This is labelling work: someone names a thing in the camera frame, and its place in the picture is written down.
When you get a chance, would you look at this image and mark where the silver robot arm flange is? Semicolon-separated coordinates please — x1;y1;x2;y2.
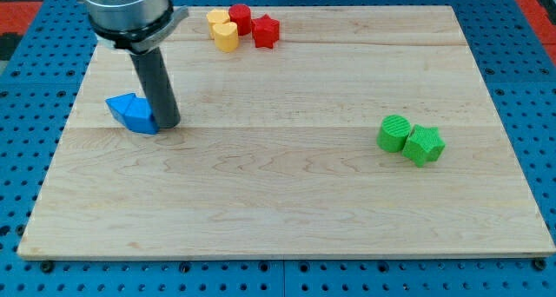
77;0;189;55

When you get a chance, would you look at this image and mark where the wooden board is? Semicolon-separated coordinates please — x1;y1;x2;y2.
17;6;555;261

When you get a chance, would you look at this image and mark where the red star block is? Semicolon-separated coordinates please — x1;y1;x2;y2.
251;14;280;49

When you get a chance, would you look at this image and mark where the green cylinder block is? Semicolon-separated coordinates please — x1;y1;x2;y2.
377;115;412;153

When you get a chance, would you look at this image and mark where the yellow heart block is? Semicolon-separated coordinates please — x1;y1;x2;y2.
213;22;239;53

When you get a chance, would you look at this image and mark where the red cylinder block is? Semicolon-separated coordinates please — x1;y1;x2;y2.
228;3;252;36

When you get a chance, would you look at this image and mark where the blue pentagon block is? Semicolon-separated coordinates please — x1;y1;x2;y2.
123;95;159;135

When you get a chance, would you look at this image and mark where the green star block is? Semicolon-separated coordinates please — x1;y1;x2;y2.
401;124;446;168

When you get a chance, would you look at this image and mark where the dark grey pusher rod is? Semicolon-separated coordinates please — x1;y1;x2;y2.
131;48;181;129

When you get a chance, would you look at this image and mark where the blue triangular block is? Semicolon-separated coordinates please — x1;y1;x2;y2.
105;93;136;126

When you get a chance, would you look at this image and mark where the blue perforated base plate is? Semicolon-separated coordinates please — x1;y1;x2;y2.
1;0;555;296

